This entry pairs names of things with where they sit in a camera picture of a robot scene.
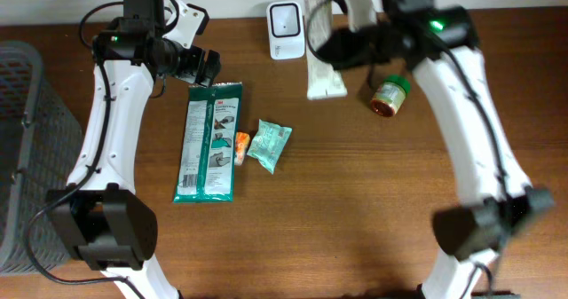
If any white tube with gold cap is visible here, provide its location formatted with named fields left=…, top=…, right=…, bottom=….
left=302, top=0, right=349, bottom=101

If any green lid glass jar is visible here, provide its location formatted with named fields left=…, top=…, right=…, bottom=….
left=370, top=75, right=411, bottom=117

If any orange small packet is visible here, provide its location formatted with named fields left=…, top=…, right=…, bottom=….
left=234, top=132, right=251, bottom=166

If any green white 3M package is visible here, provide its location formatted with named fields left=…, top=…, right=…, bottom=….
left=173, top=83, right=243, bottom=204

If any teal snack packet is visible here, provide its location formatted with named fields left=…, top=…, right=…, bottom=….
left=247, top=120, right=292, bottom=174

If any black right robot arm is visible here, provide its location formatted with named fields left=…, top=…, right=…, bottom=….
left=310, top=6, right=554, bottom=298

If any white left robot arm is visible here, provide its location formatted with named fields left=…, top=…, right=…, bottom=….
left=44, top=9, right=220, bottom=298

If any white barcode scanner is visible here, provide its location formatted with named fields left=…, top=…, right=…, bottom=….
left=266, top=1, right=305, bottom=60

